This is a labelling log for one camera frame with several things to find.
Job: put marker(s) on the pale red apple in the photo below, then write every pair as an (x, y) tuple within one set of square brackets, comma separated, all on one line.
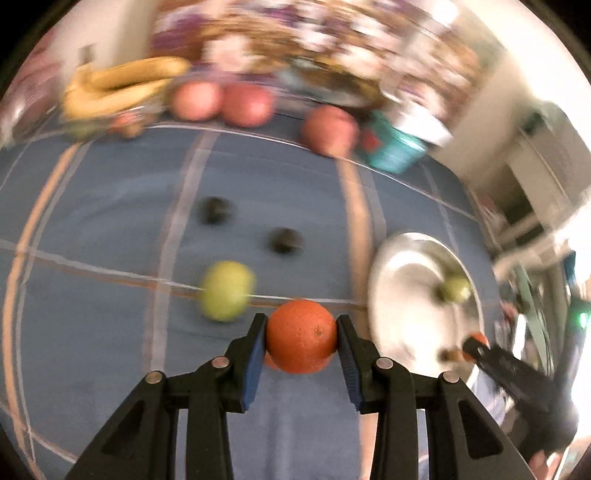
[(196, 101)]

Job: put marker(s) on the elongated red apple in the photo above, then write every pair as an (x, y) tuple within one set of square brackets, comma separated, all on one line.
[(330, 131)]

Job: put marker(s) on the large green round fruit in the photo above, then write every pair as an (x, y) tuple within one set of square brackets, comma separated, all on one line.
[(226, 290)]

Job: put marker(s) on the round metal plate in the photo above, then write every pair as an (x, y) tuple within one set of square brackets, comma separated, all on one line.
[(406, 286)]

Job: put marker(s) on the dark red apple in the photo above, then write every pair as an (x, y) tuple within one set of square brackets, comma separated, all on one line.
[(247, 105)]

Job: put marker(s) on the floral painting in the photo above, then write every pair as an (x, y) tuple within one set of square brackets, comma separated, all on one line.
[(323, 41)]

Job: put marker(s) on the clear plastic fruit container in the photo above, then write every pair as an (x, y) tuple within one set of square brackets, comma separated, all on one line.
[(111, 122)]

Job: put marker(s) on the blue plaid tablecloth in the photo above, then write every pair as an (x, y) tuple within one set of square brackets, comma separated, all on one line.
[(115, 230)]

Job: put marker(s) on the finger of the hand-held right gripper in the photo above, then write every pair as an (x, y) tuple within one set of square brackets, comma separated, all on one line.
[(475, 353)]

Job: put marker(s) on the teal box with red label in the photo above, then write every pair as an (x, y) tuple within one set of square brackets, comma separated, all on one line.
[(392, 147)]

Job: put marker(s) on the yellow banana bunch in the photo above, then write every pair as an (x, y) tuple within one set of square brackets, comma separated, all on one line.
[(120, 87)]

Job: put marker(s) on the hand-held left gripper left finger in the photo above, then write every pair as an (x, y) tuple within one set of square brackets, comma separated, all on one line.
[(251, 369)]

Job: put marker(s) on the white gooseneck lamp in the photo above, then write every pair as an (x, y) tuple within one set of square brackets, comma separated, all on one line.
[(418, 124)]

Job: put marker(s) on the dark round plum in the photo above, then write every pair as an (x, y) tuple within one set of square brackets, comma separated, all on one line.
[(284, 240), (214, 210)]

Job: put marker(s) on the small green round fruit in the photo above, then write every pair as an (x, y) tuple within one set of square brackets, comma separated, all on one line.
[(455, 288)]

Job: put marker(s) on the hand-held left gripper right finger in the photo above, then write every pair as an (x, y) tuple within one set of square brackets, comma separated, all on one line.
[(350, 378)]

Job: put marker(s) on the green fruit in container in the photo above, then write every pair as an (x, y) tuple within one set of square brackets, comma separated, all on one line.
[(83, 130)]

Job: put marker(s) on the red fruit in container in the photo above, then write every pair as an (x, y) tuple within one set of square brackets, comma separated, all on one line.
[(127, 123)]

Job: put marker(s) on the white shelf unit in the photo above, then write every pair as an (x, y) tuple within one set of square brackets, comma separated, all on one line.
[(540, 175)]

